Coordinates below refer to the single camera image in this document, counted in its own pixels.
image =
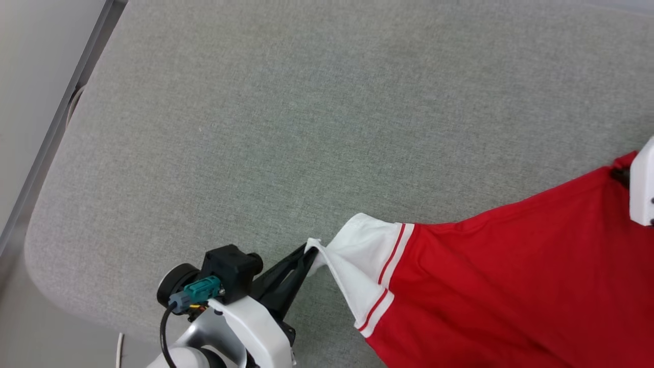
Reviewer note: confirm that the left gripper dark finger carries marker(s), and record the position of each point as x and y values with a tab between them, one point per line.
294	294
278	271

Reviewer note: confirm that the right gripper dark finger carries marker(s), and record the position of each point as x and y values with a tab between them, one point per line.
621	177

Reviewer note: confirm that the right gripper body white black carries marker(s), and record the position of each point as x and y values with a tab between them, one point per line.
644	189

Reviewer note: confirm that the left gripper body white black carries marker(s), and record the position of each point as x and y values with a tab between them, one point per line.
258	332

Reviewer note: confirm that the red and white garment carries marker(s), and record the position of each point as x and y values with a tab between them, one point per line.
485	286

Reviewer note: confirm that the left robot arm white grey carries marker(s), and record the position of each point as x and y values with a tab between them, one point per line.
184	358

